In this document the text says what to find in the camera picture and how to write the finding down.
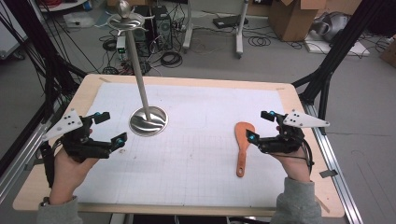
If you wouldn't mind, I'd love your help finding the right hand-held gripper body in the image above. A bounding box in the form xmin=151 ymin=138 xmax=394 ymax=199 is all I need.
xmin=257 ymin=108 xmax=331 ymax=155

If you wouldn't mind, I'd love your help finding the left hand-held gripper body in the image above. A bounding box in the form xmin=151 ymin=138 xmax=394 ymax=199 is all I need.
xmin=41 ymin=108 xmax=113 ymax=163

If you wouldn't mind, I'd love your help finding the orange rice paddle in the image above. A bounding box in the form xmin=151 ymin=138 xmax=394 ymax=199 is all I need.
xmin=233 ymin=121 xmax=257 ymax=178

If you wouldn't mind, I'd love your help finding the silver metal utensil stand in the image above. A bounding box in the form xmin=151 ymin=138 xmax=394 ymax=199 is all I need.
xmin=106 ymin=0 xmax=169 ymax=137

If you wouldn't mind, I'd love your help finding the person's right hand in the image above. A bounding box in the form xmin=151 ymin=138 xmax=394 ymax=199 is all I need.
xmin=273 ymin=146 xmax=313 ymax=184

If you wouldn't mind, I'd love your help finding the person's left hand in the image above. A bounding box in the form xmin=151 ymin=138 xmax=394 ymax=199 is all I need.
xmin=49 ymin=128 xmax=101 ymax=205

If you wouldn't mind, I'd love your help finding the grey tape piece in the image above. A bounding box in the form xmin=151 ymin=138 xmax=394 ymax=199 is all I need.
xmin=318 ymin=169 xmax=339 ymax=179

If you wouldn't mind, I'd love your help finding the white grid mat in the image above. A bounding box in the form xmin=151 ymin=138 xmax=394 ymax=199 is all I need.
xmin=73 ymin=81 xmax=293 ymax=209

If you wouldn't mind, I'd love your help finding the small white power supply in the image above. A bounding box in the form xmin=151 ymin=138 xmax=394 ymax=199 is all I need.
xmin=115 ymin=35 xmax=129 ymax=62

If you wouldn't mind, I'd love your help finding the black metal stand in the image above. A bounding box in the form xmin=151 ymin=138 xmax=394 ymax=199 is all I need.
xmin=0 ymin=0 xmax=89 ymax=127
xmin=291 ymin=0 xmax=386 ymax=135

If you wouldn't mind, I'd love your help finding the white stand leg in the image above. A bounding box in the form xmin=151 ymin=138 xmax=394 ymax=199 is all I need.
xmin=182 ymin=0 xmax=194 ymax=53
xmin=234 ymin=0 xmax=250 ymax=60

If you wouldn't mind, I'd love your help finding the white foam board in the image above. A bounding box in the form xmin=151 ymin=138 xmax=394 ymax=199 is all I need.
xmin=304 ymin=33 xmax=372 ymax=58

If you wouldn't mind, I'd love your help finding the large open cardboard box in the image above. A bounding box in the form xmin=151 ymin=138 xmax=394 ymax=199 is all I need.
xmin=268 ymin=0 xmax=329 ymax=43

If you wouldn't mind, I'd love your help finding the black flat device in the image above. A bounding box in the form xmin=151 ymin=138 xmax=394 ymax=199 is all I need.
xmin=212 ymin=14 xmax=249 ymax=30

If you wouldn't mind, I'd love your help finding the black computer tower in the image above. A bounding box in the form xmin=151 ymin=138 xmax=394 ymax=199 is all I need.
xmin=134 ymin=5 xmax=174 ymax=58

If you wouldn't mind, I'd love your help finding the grey vacuum cleaner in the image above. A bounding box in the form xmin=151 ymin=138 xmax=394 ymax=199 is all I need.
xmin=312 ymin=11 xmax=352 ymax=43

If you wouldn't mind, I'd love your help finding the small cardboard box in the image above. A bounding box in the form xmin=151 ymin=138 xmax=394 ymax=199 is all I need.
xmin=379 ymin=36 xmax=396 ymax=68

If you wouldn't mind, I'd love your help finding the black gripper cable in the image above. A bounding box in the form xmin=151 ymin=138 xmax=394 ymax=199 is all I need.
xmin=300 ymin=139 xmax=316 ymax=175

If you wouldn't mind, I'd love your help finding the black wrist strap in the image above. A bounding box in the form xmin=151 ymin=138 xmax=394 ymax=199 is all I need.
xmin=39 ymin=140 xmax=57 ymax=189

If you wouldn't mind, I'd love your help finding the aluminium rail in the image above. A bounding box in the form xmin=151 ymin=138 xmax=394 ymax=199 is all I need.
xmin=0 ymin=119 xmax=53 ymax=204
xmin=302 ymin=102 xmax=364 ymax=224

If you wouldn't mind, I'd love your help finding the coiled black cable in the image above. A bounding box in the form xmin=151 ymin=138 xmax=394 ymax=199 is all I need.
xmin=160 ymin=50 xmax=184 ymax=68
xmin=247 ymin=35 xmax=272 ymax=48

